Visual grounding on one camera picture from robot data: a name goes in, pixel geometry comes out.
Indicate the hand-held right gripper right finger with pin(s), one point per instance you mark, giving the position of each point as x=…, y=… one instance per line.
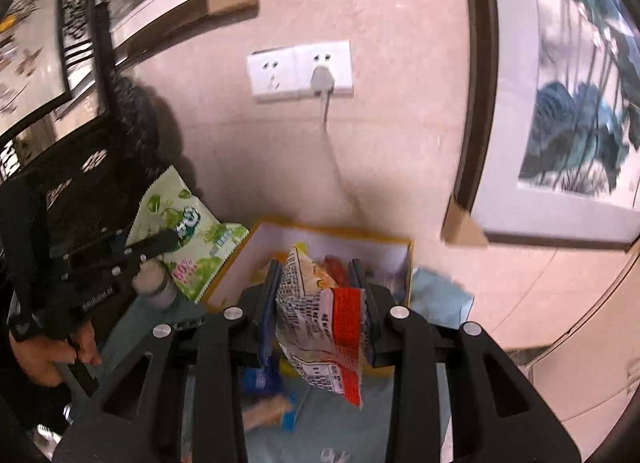
x=362, y=303

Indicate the white power plug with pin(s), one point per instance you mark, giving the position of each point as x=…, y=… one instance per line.
x=321, y=79

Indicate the white wall socket plate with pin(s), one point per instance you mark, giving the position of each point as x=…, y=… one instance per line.
x=272, y=75
x=340, y=68

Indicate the yellow cardboard box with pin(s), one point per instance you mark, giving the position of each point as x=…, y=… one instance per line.
x=350, y=248

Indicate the red white snack packet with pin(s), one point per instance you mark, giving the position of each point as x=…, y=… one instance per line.
x=320, y=333

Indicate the framed painting black patterned border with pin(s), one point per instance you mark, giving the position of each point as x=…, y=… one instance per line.
x=40, y=43

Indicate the teal blanket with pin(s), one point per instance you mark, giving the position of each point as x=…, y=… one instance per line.
x=440, y=298

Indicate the green snack packet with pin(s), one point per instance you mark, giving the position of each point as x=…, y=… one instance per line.
x=165, y=203

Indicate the blue snack packet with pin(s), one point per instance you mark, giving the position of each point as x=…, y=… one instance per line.
x=260, y=380

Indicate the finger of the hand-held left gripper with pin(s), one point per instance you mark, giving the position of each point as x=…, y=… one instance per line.
x=155, y=243

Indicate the person's left hand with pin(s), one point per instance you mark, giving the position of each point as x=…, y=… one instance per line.
x=40, y=358

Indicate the framed blue ink painting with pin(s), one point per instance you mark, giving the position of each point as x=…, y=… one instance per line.
x=575, y=93

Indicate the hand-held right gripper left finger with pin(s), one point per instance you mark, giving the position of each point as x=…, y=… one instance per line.
x=267, y=303

